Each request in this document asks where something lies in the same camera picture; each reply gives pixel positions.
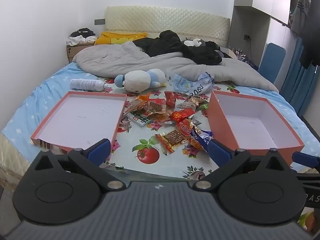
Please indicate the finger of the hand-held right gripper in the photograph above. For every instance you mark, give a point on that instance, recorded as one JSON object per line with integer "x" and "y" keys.
{"x": 305, "y": 157}

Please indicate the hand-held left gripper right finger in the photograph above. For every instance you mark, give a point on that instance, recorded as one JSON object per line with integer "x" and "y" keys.
{"x": 217, "y": 152}

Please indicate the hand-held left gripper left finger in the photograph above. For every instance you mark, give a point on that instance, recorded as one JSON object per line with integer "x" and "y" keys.
{"x": 100, "y": 151}

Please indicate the pile of snack packets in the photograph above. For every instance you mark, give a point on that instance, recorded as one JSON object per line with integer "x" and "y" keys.
{"x": 186, "y": 128}

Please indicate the clear brown strips snack packet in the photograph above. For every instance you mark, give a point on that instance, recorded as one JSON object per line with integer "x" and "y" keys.
{"x": 157, "y": 108}

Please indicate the shallow pink cardboard box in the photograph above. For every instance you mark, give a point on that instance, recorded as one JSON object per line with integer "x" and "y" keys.
{"x": 75, "y": 115}

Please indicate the deep pink cardboard box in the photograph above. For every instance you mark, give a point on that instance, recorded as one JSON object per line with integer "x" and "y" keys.
{"x": 250, "y": 122}

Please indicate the floral fruit print tablecloth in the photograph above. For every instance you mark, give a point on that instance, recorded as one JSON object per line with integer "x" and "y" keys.
{"x": 150, "y": 161}

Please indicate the white spray bottle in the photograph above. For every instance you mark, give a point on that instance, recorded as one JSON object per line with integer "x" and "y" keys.
{"x": 85, "y": 84}

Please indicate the blue and white plastic bag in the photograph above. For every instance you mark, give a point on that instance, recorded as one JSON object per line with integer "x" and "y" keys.
{"x": 190, "y": 85}

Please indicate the white and blue plush toy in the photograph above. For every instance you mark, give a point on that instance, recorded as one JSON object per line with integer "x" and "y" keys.
{"x": 140, "y": 78}

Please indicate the blue curtain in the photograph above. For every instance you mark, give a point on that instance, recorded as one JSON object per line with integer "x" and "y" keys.
{"x": 297, "y": 75}

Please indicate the light blue bedsheet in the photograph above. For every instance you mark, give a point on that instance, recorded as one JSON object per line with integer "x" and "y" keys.
{"x": 37, "y": 92}

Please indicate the beige mattress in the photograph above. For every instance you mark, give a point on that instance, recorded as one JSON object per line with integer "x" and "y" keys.
{"x": 12, "y": 155}

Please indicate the black clothing heap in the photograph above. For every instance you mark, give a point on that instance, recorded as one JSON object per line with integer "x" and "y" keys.
{"x": 195, "y": 53}

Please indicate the blue chair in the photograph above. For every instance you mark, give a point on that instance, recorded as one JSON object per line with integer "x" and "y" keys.
{"x": 271, "y": 60}

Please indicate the grey duvet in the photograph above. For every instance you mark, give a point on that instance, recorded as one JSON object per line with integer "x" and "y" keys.
{"x": 155, "y": 63}

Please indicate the wooden nightstand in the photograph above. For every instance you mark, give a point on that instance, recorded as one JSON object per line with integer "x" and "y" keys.
{"x": 72, "y": 51}

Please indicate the yellow pillow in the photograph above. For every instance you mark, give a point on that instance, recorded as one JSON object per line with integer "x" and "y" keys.
{"x": 112, "y": 39}

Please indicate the white and grey soft item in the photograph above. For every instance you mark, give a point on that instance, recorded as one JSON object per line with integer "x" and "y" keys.
{"x": 193, "y": 42}

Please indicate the hanging black garment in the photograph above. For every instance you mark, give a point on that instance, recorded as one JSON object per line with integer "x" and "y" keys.
{"x": 312, "y": 35}

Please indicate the hanging grey jacket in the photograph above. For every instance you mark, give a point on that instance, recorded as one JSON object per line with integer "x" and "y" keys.
{"x": 300, "y": 15}

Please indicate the cream quilted headboard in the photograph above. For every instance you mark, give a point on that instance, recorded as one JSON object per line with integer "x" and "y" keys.
{"x": 162, "y": 20}

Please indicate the grey wall switch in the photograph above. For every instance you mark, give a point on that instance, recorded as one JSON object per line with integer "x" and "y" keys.
{"x": 99, "y": 22}

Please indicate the grey and white wall cabinet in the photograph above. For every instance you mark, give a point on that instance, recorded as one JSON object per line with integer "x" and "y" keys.
{"x": 260, "y": 2}

